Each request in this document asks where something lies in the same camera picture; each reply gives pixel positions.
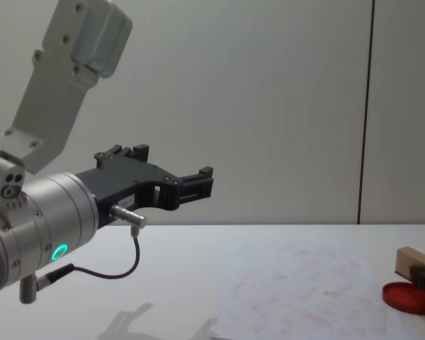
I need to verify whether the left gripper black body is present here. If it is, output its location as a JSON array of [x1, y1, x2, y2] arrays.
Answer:
[[74, 161, 181, 229]]

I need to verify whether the thin dark cable silver plug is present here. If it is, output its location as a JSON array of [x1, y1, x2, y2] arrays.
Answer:
[[35, 204, 150, 290]]

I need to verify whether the wooden stamp block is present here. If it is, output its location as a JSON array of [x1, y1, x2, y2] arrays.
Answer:
[[395, 246, 425, 281]]

